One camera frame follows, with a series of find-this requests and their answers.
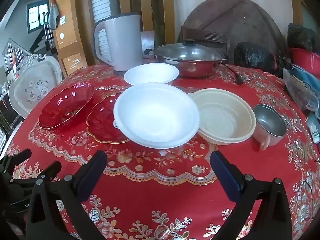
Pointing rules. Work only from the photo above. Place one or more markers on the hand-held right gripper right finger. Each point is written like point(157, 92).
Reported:
point(225, 177)

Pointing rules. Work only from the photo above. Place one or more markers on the small white bowl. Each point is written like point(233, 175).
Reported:
point(150, 73)

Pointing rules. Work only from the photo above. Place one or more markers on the round wooden tabletop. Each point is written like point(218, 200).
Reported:
point(237, 17)

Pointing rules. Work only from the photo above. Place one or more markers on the black plastic bag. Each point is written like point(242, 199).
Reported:
point(301, 37)
point(257, 57)

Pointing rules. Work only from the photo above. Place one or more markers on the cardboard box with round label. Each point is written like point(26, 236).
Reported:
point(66, 32)

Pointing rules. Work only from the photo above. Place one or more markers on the red glass bowl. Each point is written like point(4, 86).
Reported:
point(65, 105)

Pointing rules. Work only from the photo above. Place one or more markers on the red glass plate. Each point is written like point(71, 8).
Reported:
point(105, 127)

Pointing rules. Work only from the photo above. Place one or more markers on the large white deep plate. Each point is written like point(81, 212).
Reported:
point(155, 112)
point(162, 145)

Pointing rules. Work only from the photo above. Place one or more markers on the white electric kettle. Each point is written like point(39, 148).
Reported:
point(125, 42)

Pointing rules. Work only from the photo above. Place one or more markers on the white louvered shutter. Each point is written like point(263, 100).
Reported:
point(100, 5)

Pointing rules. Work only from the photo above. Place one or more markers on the ornate white chair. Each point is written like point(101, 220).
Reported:
point(32, 90)

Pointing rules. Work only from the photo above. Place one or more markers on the red floral tablecloth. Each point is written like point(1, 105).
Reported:
point(160, 192)

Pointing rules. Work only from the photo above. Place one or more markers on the metal stair railing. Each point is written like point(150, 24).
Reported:
point(15, 52)

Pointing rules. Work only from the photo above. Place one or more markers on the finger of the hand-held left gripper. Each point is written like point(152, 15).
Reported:
point(20, 156)
point(48, 170)

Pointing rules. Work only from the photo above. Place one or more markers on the dark wooden cabinet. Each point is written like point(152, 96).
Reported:
point(8, 117)

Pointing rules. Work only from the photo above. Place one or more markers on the dark wooden slatted chair back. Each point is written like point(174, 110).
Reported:
point(212, 36)

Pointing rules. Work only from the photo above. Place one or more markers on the wooden partition frame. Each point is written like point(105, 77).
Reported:
point(157, 10)

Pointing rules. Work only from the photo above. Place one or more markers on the beige plastic bowl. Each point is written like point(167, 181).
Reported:
point(225, 120)

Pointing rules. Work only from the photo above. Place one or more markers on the white packet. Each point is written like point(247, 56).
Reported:
point(313, 127)

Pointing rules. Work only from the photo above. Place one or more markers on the red plastic basin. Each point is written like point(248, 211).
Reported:
point(305, 58)

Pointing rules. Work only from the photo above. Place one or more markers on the stainless steel pot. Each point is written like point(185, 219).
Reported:
point(195, 67)

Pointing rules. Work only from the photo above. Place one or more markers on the dark framed window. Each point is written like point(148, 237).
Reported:
point(37, 15)

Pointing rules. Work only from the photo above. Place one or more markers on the grey hanging towel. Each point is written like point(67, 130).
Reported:
point(53, 17)

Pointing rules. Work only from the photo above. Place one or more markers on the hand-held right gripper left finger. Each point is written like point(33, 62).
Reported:
point(92, 173)

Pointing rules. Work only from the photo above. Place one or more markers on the cardboard box with streaked label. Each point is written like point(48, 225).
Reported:
point(73, 63)

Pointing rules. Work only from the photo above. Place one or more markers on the clear plastic bag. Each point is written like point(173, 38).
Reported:
point(296, 90)

